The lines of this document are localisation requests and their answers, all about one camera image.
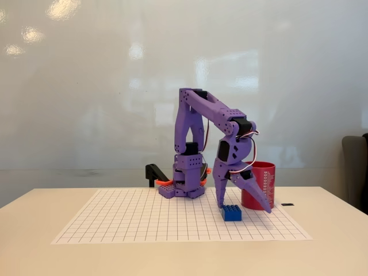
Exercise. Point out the purple robot arm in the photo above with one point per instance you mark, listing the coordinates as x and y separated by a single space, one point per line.
184 126

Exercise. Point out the dark grey chair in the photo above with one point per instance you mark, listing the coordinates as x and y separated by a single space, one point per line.
355 172

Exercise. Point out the red cup with white print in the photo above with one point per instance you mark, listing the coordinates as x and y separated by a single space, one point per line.
267 181

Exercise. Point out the orange clamp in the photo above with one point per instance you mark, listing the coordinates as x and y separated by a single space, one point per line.
209 171
163 182

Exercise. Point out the white grid paper sheet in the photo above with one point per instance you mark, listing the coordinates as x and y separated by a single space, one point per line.
138 218

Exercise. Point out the blue toy brick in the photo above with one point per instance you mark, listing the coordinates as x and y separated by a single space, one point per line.
231 215

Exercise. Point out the small black flat piece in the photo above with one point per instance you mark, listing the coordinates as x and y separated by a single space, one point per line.
287 204

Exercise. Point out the black table clamp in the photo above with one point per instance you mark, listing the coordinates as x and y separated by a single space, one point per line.
152 171

